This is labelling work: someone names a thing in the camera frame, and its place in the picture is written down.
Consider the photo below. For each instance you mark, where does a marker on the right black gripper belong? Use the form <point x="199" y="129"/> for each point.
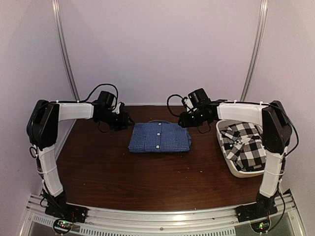
<point x="185" y="122"/>

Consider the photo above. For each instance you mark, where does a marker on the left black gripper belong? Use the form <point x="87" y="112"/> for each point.
<point x="123" y="121"/>

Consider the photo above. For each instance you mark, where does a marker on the white plastic basket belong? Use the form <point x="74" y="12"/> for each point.
<point x="240" y="174"/>

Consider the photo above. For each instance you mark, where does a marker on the blue checked long sleeve shirt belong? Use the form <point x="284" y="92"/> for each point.
<point x="159" y="137"/>

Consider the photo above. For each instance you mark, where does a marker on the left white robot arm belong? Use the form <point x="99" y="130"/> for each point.
<point x="42" y="130"/>

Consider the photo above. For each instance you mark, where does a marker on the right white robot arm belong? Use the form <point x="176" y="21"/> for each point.
<point x="277" y="131"/>

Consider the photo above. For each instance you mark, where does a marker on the black white plaid shirt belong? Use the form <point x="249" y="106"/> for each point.
<point x="243" y="146"/>

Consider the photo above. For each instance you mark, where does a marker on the left round circuit board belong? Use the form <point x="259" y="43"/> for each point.
<point x="61" y="226"/>

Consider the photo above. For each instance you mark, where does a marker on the round circuit board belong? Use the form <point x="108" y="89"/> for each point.
<point x="261" y="226"/>
<point x="61" y="226"/>

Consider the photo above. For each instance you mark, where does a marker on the right round circuit board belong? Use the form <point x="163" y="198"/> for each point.
<point x="261" y="226"/>

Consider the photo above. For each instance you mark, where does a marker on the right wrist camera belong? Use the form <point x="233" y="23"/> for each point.
<point x="196" y="99"/>

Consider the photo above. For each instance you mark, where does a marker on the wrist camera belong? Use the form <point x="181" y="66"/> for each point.
<point x="196" y="99"/>
<point x="107" y="102"/>

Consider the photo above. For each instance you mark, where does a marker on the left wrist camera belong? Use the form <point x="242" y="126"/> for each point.
<point x="107" y="102"/>

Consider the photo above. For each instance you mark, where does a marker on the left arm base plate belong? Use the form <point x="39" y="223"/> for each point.
<point x="72" y="213"/>

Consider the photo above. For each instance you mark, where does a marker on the aluminium front rail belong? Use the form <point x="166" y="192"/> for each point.
<point x="221" y="221"/>

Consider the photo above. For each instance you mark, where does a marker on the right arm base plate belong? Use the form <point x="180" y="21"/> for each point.
<point x="254" y="211"/>

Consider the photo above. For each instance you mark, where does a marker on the right aluminium frame post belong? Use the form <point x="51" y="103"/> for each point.
<point x="260" y="29"/>

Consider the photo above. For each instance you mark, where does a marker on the aluminium frame post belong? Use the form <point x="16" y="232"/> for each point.
<point x="260" y="29"/>
<point x="63" y="48"/>

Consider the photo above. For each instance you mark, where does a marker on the left aluminium frame post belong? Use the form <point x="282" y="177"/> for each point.
<point x="63" y="48"/>

